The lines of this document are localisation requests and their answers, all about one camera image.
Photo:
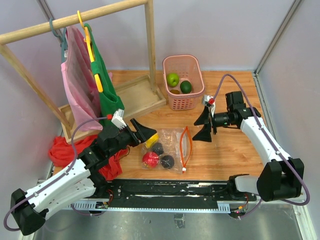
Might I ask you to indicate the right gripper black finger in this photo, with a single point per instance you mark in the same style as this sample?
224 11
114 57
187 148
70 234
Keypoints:
204 135
203 118

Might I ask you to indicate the yellow clothes hanger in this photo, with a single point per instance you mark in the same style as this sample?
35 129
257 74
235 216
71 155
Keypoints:
88 42

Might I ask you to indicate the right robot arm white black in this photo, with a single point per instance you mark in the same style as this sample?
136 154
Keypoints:
281 174

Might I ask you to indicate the brown fake kiwi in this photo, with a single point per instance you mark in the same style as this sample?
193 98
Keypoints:
175 91

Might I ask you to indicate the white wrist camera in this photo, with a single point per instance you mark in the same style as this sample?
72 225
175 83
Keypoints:
209 104
117 119

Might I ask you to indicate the wooden clothes rack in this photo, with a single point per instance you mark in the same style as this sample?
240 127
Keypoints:
140 96

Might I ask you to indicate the dark purple fake plum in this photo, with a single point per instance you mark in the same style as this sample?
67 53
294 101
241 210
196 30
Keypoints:
167 161
158 148

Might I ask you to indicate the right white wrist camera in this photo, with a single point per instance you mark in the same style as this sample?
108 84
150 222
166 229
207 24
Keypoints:
209 104

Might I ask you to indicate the pink hanging garment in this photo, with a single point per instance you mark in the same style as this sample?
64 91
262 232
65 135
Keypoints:
79 84

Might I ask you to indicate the clear zip top bag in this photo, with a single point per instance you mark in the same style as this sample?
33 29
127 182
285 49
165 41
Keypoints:
176 142

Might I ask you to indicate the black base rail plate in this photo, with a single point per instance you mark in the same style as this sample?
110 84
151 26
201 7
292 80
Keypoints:
170 193

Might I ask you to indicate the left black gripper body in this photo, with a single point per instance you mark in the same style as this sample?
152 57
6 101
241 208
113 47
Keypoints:
132 138

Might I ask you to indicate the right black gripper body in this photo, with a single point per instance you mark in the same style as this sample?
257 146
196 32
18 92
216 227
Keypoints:
217 120

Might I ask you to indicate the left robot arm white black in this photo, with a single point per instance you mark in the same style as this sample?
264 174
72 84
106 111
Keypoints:
79 179

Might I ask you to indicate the red fake tomato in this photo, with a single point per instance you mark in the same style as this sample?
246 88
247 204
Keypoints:
150 159

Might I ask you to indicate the green hanging garment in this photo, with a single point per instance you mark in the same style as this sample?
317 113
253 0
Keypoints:
110 102

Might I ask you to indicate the dark green fake vegetable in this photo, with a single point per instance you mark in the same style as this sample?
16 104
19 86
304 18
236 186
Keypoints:
186 87

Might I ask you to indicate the light green fake apple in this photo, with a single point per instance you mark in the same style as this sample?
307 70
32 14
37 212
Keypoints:
172 79

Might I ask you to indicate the pink plastic basket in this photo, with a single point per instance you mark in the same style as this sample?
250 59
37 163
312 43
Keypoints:
187 67

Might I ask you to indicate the crumpled red cloth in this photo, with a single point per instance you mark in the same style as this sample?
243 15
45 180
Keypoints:
61 154

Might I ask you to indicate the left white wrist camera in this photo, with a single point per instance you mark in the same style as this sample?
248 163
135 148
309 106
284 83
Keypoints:
117 119

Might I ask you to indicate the grey slotted cable duct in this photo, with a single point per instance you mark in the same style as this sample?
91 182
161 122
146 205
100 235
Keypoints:
97 206

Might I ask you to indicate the teal clothes hanger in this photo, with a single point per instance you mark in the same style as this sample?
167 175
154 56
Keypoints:
62 39

